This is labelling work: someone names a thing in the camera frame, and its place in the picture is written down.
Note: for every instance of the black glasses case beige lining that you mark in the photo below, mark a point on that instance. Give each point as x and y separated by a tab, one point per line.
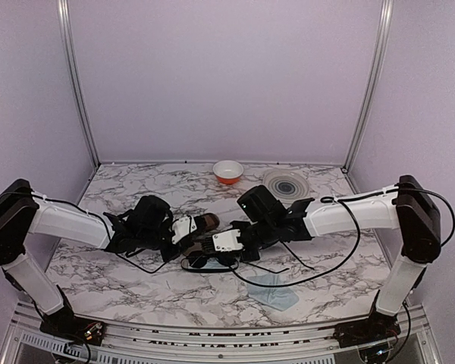
202	264

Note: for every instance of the aluminium frame post left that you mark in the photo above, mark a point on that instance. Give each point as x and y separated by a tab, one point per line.
73	71

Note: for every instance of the light blue cleaning cloth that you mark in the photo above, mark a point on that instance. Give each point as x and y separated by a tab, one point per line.
214	266
280	299

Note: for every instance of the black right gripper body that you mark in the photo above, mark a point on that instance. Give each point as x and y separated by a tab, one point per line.
251	257

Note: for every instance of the orange bowl with white inside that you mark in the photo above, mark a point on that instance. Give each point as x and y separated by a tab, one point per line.
228	172

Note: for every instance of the aluminium frame post right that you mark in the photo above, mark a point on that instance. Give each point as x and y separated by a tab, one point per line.
381	44

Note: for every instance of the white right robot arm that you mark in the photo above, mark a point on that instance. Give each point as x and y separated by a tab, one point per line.
405	206

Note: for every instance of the aluminium front frame rail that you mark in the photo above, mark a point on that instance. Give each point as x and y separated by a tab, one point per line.
125	342

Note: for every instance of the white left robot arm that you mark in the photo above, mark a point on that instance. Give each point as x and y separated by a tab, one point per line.
149	225

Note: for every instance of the aluminium frame post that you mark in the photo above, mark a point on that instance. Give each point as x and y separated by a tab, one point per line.
381	44
73	71

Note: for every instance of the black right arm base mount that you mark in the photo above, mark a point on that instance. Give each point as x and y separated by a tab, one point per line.
364	331

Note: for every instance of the white plate with blue spiral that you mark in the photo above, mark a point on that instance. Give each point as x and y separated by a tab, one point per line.
286	185

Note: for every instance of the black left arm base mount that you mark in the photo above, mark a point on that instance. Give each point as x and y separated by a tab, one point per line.
67	325

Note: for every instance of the black sunglasses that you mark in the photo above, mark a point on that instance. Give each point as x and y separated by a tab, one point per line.
236	255

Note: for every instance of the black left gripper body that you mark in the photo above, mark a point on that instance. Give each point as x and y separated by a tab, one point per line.
168	255

